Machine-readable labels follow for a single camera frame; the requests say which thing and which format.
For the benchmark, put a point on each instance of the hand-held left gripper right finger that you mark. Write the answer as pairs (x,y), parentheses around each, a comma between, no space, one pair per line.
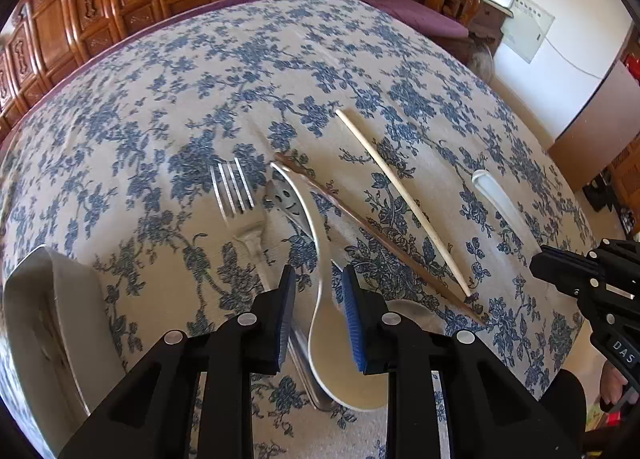
(354,324)

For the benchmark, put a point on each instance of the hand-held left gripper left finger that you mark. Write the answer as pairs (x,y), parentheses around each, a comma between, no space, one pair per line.
(285,329)

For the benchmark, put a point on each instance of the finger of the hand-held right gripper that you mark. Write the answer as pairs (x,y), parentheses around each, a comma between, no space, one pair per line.
(560,266)
(620,261)

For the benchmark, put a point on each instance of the brown chopstick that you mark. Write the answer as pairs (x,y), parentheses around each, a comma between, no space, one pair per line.
(380,237)

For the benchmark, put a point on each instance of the smiley-face metal spoon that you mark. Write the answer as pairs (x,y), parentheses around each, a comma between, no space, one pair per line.
(285,204)

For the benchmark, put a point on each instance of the metal fork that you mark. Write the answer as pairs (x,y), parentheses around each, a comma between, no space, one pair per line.
(235,189)

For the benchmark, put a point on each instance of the white chopstick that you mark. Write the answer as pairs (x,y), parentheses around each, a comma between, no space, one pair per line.
(349,125)

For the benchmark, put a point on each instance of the rectangular metal box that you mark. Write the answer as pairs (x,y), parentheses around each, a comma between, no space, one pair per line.
(60,319)

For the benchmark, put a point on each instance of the person's right hand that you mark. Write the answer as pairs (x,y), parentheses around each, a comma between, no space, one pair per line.
(614,386)

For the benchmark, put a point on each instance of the brown wooden board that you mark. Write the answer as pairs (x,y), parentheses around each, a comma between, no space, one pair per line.
(595,134)

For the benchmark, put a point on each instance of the grey fluffy duster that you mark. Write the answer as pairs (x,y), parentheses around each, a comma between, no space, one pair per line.
(481,59)

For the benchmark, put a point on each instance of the blue floral tablecloth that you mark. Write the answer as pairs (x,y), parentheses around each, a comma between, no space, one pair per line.
(200,89)

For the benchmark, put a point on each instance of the purple armchair cushion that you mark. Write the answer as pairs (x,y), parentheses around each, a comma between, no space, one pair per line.
(415,11)

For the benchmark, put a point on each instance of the white wall panel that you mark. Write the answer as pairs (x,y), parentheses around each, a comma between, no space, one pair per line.
(527,26)

